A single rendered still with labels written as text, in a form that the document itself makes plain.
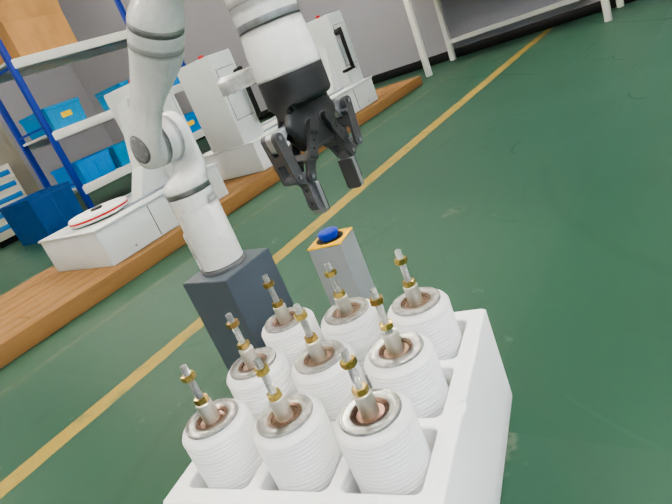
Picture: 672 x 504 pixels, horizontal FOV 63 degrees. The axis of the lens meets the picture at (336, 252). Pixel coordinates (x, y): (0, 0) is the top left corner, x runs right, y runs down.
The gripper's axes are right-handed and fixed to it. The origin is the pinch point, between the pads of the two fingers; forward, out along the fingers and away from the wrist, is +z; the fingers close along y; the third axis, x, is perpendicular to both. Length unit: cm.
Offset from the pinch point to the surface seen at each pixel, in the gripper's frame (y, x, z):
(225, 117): 166, 226, 1
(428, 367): -0.7, -4.1, 25.2
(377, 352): -1.6, 2.6, 22.9
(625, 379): 28, -17, 49
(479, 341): 12.4, -3.5, 30.9
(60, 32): 236, 490, -116
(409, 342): 1.3, -0.7, 23.1
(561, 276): 59, 4, 48
